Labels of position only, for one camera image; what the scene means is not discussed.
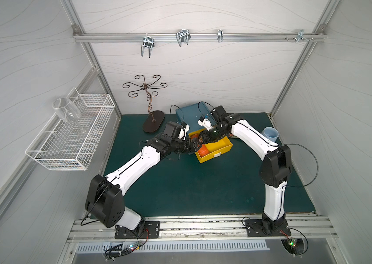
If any orange postcard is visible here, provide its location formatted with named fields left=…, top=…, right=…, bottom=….
left=191, top=134, right=210, bottom=157

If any teal drawer cabinet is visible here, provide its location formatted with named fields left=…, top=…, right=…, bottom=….
left=176, top=102, right=215, bottom=133

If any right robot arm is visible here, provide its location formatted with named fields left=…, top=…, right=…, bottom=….
left=198, top=106, right=292, bottom=234

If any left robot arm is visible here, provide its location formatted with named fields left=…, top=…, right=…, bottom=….
left=85, top=122, right=202, bottom=234

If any brown metal jewelry stand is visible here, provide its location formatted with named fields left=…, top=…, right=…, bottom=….
left=122, top=74, right=168, bottom=134

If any green table mat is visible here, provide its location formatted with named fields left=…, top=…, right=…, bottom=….
left=104, top=114, right=317, bottom=217

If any light blue mug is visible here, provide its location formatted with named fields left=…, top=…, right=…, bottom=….
left=262, top=127, right=279, bottom=143

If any small metal clip hook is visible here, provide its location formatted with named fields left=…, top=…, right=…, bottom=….
left=217, top=29, right=224, bottom=43

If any double metal hook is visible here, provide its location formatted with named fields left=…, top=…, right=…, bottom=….
left=141, top=36, right=155, bottom=58

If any white vent strip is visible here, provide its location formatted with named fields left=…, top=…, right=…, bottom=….
left=76, top=239, right=270, bottom=254

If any clear wine glass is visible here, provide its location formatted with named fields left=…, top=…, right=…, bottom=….
left=52, top=97, right=87, bottom=134

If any round black led puck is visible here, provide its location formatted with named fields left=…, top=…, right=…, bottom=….
left=281, top=238, right=306, bottom=256

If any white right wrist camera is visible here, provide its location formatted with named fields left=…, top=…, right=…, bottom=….
left=198, top=116, right=213, bottom=131

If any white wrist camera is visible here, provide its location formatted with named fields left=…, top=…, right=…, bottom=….
left=178, top=122, right=190, bottom=140
left=198, top=116, right=213, bottom=131

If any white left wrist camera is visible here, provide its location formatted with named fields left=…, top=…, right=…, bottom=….
left=178, top=122, right=190, bottom=140

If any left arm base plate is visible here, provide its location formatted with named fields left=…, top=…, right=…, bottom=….
left=115, top=221, right=161, bottom=239

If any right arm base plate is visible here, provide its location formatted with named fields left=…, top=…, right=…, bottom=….
left=242, top=217, right=291, bottom=237

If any wire metal hook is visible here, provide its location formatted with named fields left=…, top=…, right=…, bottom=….
left=175, top=29, right=191, bottom=47

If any horizontal aluminium rail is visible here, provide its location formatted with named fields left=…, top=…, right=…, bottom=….
left=73, top=31, right=327, bottom=44

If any white wire basket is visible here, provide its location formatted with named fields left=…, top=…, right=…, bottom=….
left=25, top=88, right=115, bottom=171

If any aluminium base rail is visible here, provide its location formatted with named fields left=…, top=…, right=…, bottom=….
left=67, top=212, right=338, bottom=242

